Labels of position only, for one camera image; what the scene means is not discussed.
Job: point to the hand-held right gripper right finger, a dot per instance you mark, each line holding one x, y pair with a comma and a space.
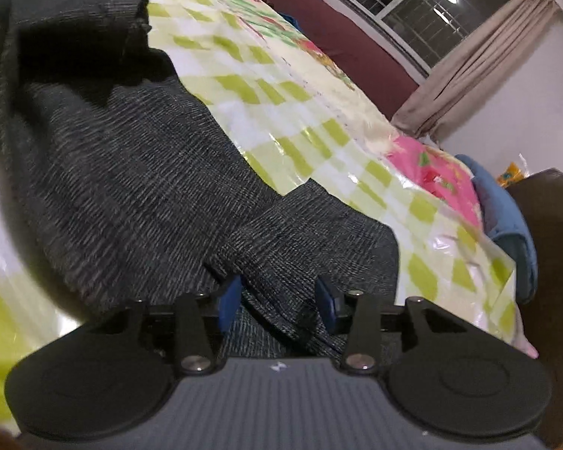
326, 307

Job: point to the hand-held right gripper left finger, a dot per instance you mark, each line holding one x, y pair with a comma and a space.
229, 304

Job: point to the dark grey pants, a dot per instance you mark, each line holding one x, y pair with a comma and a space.
122, 173

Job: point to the pink floral bedsheet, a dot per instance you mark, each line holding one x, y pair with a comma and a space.
431, 173

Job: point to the blue pillow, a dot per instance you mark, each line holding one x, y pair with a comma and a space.
506, 225

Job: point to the yellow packet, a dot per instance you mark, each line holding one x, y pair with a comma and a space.
510, 176

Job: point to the dark brown headboard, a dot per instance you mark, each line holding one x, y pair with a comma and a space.
553, 290

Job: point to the maroon headboard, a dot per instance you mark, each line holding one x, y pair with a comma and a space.
356, 42

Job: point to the beige curtain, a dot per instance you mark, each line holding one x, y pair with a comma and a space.
478, 61

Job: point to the barred window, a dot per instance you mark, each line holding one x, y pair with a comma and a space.
417, 4

